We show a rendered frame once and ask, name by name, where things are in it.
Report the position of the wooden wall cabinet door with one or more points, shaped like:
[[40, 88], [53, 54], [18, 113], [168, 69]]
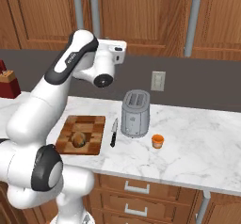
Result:
[[219, 20], [138, 14], [40, 11]]

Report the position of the orange jam jar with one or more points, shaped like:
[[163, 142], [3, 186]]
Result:
[[157, 141]]

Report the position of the wooden cutting board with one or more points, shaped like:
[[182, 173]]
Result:
[[91, 130]]

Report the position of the beige wall socket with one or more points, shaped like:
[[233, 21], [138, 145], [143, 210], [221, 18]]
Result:
[[158, 81]]

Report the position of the wooden drawer front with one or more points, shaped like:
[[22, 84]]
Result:
[[169, 188], [125, 220], [166, 207]]

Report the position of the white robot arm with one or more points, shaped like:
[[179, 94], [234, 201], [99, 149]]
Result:
[[37, 108]]

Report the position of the grey toaster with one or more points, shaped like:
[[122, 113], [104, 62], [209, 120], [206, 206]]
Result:
[[135, 118]]

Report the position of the red knife block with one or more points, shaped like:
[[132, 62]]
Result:
[[8, 88]]

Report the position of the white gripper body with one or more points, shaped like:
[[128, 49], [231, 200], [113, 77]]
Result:
[[108, 44]]

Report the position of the wooden base cabinet door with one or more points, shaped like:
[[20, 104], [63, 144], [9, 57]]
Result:
[[224, 210]]

